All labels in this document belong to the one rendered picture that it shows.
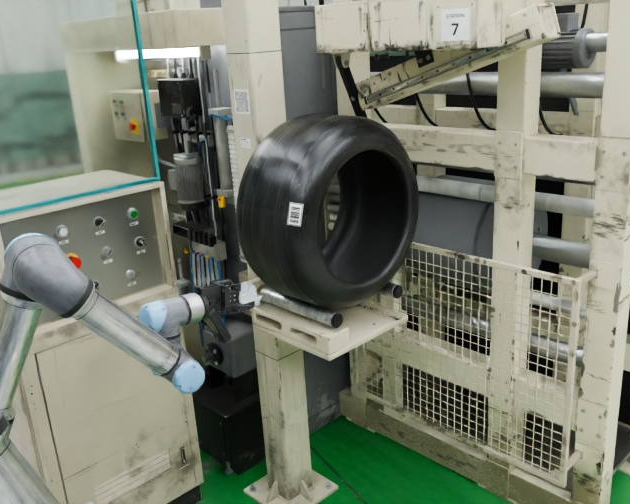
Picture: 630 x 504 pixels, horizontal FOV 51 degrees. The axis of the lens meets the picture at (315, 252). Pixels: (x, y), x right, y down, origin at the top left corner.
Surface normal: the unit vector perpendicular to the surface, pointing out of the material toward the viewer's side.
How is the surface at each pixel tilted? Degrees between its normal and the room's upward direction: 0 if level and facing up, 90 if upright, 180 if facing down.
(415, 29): 90
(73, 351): 90
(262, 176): 59
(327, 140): 48
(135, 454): 90
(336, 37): 90
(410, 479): 0
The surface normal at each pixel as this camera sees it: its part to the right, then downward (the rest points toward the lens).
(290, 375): 0.69, 0.19
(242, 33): -0.72, 0.26
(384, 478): -0.06, -0.95
